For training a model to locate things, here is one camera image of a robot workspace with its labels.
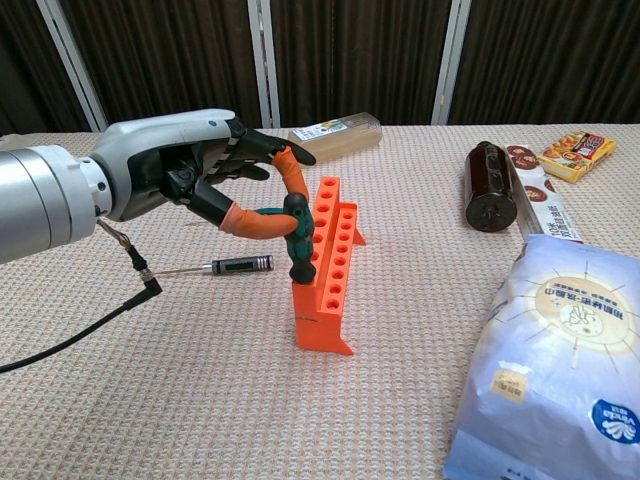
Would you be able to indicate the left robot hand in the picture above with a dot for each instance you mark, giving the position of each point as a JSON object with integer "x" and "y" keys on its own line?
{"x": 150, "y": 150}

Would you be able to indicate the small teal screwdriver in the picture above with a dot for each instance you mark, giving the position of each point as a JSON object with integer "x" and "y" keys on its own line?
{"x": 270, "y": 211}

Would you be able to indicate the black metal precision screwdriver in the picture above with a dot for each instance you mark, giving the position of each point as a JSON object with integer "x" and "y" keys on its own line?
{"x": 240, "y": 265}

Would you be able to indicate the large green black screwdriver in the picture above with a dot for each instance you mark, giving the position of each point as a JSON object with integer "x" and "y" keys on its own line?
{"x": 300, "y": 250}

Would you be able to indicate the orange tool holder rack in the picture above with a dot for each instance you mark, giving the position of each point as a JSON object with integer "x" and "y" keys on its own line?
{"x": 312, "y": 320}

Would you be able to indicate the dark pleated curtain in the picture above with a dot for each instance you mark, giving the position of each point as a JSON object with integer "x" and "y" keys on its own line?
{"x": 165, "y": 60}

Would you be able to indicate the clear juice bottle white cap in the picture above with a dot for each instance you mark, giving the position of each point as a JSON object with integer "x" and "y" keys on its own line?
{"x": 345, "y": 135}

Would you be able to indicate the beige woven tablecloth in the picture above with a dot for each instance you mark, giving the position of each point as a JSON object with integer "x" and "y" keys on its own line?
{"x": 150, "y": 400}

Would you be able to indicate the dark brown bottle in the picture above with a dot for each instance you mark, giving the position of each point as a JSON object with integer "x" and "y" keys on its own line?
{"x": 490, "y": 185}

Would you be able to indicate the long white baking paper box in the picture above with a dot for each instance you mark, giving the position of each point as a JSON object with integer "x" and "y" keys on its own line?
{"x": 542, "y": 205}

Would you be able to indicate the yellow snack box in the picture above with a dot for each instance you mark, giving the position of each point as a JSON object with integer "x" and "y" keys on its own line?
{"x": 575, "y": 157}

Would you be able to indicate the blue white tissue pack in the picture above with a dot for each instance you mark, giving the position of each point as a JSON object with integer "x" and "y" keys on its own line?
{"x": 540, "y": 350}

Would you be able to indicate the grey metal partition post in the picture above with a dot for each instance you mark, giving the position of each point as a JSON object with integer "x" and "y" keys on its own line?
{"x": 265, "y": 65}
{"x": 75, "y": 70}
{"x": 450, "y": 65}

